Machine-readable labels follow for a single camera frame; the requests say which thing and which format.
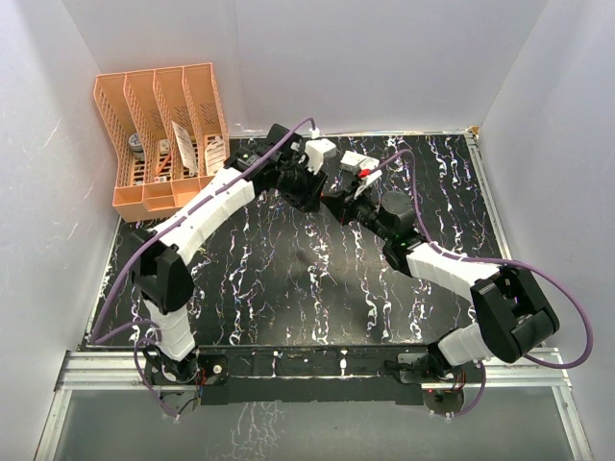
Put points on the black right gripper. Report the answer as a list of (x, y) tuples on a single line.
[(342, 205)]

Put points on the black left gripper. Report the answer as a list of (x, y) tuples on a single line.
[(307, 200)]

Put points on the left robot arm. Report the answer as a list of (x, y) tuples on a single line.
[(283, 161)]

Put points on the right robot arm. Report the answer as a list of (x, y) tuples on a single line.
[(513, 314)]

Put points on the white cardboard box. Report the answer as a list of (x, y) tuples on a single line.
[(356, 163)]

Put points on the white pouch in organizer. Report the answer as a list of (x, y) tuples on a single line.
[(215, 154)]

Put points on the white packet in organizer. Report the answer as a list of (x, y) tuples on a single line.
[(186, 148)]

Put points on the orange plastic file organizer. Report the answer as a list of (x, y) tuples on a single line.
[(155, 184)]

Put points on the round tin in organizer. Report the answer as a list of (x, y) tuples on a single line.
[(135, 144)]

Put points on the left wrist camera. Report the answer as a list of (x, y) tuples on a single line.
[(318, 151)]

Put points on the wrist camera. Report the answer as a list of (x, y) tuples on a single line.
[(366, 178), (318, 151)]

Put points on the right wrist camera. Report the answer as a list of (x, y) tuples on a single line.
[(366, 178)]

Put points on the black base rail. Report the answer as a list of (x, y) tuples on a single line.
[(405, 375)]

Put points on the aluminium frame rail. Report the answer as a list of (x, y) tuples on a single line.
[(105, 408)]

